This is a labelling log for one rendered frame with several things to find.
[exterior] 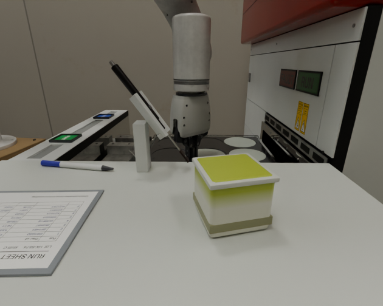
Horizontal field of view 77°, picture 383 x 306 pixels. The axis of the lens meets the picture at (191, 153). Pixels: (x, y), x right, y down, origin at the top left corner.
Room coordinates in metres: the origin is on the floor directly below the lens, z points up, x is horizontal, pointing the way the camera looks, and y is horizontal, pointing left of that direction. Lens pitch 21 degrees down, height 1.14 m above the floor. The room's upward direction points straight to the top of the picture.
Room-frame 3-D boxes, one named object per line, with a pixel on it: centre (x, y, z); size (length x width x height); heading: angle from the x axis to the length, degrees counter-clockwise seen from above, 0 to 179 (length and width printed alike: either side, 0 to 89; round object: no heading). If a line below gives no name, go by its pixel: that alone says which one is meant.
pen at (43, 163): (0.39, 0.20, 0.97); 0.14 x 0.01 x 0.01; 79
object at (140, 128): (0.38, 0.07, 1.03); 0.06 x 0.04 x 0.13; 89
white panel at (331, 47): (0.81, -0.28, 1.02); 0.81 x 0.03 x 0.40; 179
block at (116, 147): (0.69, 0.22, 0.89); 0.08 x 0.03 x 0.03; 89
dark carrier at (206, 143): (0.63, -0.05, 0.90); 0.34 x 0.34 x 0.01; 89
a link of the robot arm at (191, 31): (0.59, 0.00, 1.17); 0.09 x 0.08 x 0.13; 169
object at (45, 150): (0.70, 0.31, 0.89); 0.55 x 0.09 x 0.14; 179
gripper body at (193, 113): (0.58, 0.00, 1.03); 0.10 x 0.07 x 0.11; 132
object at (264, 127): (0.64, -0.26, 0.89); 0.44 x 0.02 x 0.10; 179
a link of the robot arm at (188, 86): (0.58, 0.00, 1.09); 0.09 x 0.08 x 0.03; 132
